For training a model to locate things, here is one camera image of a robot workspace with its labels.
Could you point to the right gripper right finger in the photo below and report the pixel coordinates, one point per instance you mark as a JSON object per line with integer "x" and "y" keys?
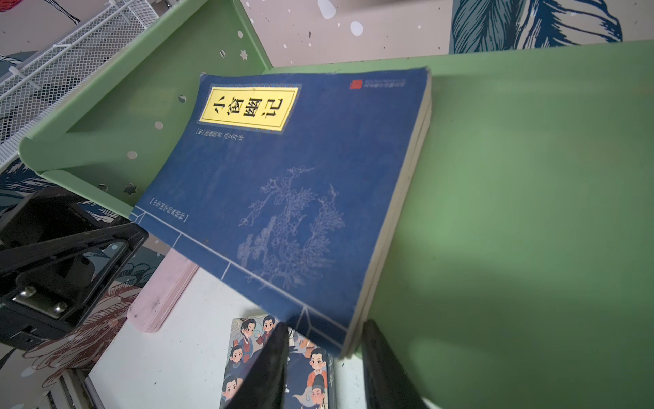
{"x": 386, "y": 382}

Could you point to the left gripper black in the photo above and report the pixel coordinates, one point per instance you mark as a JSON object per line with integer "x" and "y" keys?
{"x": 56, "y": 265}

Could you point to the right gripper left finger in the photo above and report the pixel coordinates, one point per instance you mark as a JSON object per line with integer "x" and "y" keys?
{"x": 264, "y": 386}

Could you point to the blue book small yellow label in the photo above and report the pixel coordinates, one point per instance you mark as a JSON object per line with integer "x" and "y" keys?
{"x": 380, "y": 253}

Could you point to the blue book wide yellow label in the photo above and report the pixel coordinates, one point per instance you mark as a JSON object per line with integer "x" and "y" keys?
{"x": 280, "y": 183}

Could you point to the illustrated Chinese history book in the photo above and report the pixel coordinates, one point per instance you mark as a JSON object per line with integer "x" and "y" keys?
{"x": 310, "y": 382}

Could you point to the pink flat tray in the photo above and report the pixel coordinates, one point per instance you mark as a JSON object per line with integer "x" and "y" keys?
{"x": 161, "y": 293}

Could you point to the green two-tier wooden shelf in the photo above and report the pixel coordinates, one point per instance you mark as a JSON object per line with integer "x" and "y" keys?
{"x": 521, "y": 273}

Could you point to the white wire mesh tray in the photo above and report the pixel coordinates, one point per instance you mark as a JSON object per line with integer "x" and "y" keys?
{"x": 32, "y": 89}

